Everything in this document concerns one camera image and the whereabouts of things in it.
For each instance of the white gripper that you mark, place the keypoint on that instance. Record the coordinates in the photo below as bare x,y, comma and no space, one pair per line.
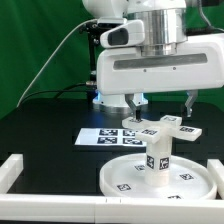
197,64

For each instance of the white cross table base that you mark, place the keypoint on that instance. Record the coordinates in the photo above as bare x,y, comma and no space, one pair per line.
154,131

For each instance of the white round table top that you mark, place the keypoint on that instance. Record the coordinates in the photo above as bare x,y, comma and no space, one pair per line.
129,176

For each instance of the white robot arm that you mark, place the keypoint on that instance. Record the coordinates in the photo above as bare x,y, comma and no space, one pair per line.
147,50

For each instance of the white fiducial marker sheet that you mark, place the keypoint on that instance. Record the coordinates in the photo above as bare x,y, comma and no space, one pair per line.
107,137

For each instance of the camera on black stand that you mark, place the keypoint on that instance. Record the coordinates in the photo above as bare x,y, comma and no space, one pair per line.
94,30

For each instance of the white workspace border frame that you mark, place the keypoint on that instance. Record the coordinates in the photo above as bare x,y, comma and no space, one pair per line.
99,210

